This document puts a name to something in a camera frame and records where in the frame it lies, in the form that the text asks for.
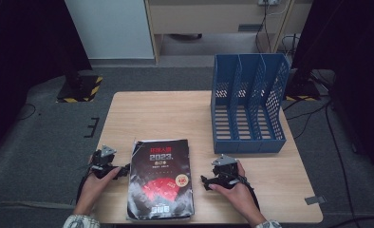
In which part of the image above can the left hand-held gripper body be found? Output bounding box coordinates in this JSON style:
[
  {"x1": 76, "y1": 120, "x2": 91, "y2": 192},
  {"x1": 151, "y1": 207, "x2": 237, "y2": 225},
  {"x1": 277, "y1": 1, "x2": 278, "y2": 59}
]
[{"x1": 89, "y1": 144, "x2": 122, "y2": 181}]

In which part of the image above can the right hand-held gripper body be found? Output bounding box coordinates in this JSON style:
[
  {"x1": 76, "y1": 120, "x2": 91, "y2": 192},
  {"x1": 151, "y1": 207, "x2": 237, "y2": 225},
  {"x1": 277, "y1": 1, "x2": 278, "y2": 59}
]
[{"x1": 211, "y1": 154, "x2": 241, "y2": 190}]

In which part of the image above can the blue file rack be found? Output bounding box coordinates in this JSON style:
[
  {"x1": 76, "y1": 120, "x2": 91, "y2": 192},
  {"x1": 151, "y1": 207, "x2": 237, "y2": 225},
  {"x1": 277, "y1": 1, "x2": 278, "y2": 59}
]
[{"x1": 210, "y1": 52, "x2": 291, "y2": 155}]

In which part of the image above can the black and red magazine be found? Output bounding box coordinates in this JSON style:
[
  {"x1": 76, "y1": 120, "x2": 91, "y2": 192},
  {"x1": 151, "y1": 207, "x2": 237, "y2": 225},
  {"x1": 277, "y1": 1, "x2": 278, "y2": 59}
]
[{"x1": 125, "y1": 139, "x2": 196, "y2": 221}]

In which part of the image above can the person's right hand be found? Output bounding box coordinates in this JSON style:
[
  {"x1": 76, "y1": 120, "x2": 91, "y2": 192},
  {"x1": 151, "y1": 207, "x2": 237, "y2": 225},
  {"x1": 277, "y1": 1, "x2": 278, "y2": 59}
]
[{"x1": 208, "y1": 161, "x2": 268, "y2": 227}]

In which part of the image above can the person's left hand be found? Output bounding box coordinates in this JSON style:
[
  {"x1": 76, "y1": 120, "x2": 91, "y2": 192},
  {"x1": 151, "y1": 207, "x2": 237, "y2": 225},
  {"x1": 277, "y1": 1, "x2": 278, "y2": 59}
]
[{"x1": 74, "y1": 155, "x2": 122, "y2": 217}]

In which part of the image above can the grey tape strip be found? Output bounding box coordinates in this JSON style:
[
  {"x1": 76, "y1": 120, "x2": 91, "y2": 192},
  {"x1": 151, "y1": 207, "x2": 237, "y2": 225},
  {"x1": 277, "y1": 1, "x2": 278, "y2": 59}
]
[{"x1": 304, "y1": 195, "x2": 327, "y2": 206}]

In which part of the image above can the white cabinet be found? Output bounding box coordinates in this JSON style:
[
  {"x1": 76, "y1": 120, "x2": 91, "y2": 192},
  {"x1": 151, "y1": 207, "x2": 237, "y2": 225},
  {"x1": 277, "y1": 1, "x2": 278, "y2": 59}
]
[{"x1": 64, "y1": 0, "x2": 155, "y2": 60}]

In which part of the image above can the black curtain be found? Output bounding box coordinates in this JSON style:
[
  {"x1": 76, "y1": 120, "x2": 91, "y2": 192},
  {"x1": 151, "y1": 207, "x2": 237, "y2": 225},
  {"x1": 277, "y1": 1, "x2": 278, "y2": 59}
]
[
  {"x1": 290, "y1": 0, "x2": 374, "y2": 175},
  {"x1": 0, "y1": 0, "x2": 93, "y2": 160}
]

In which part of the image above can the beige office desk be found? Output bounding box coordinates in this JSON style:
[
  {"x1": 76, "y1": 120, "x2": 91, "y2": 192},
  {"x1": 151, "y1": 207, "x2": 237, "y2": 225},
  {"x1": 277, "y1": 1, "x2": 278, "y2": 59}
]
[{"x1": 143, "y1": 0, "x2": 312, "y2": 65}]

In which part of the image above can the right hand-held gripper cable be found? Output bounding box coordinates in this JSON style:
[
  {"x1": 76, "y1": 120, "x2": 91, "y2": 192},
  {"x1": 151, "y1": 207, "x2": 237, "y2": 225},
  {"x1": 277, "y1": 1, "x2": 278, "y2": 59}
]
[{"x1": 238, "y1": 179, "x2": 261, "y2": 212}]

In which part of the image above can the looped black floor cable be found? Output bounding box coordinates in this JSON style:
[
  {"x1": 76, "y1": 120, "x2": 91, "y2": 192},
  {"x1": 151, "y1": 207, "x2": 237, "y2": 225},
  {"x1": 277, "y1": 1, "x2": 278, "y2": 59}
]
[{"x1": 17, "y1": 104, "x2": 37, "y2": 122}]

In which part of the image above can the long black floor cable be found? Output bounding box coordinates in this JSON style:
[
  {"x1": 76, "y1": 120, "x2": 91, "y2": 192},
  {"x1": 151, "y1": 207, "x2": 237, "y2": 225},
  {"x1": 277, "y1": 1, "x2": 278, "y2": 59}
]
[{"x1": 324, "y1": 101, "x2": 357, "y2": 224}]

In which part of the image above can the grey desk handle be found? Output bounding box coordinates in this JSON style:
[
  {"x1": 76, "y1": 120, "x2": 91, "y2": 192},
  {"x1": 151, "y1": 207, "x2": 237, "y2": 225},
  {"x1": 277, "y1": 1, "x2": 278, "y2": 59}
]
[{"x1": 237, "y1": 23, "x2": 264, "y2": 32}]

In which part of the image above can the black desk cable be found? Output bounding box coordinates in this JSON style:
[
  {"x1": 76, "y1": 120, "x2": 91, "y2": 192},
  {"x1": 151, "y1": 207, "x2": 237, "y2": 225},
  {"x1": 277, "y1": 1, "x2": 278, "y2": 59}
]
[{"x1": 254, "y1": 3, "x2": 271, "y2": 53}]

